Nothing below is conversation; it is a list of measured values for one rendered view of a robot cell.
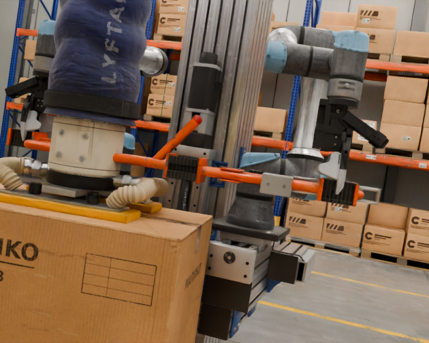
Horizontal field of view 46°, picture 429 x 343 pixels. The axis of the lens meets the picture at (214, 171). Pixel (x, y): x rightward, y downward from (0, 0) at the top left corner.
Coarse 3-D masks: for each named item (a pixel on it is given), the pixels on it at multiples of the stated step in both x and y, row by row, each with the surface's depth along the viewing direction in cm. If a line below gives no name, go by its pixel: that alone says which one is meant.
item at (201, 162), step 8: (168, 160) 115; (176, 160) 115; (184, 160) 115; (192, 160) 114; (200, 160) 115; (168, 168) 116; (176, 168) 116; (184, 168) 115; (192, 168) 115; (200, 168) 115; (168, 176) 115; (176, 176) 115; (184, 176) 115; (192, 176) 114; (200, 176) 116
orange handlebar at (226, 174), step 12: (24, 144) 123; (36, 144) 122; (48, 144) 122; (120, 156) 119; (132, 156) 119; (156, 168) 118; (204, 168) 116; (216, 168) 116; (228, 168) 116; (228, 180) 115; (240, 180) 115; (252, 180) 114; (300, 180) 117; (312, 192) 113; (360, 192) 112
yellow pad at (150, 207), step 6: (42, 192) 130; (102, 198) 128; (132, 204) 127; (138, 204) 127; (144, 204) 128; (150, 204) 129; (156, 204) 131; (144, 210) 126; (150, 210) 126; (156, 210) 130
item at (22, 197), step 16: (0, 192) 113; (16, 192) 114; (32, 192) 114; (96, 192) 114; (48, 208) 110; (64, 208) 109; (80, 208) 109; (96, 208) 110; (112, 208) 110; (128, 208) 115
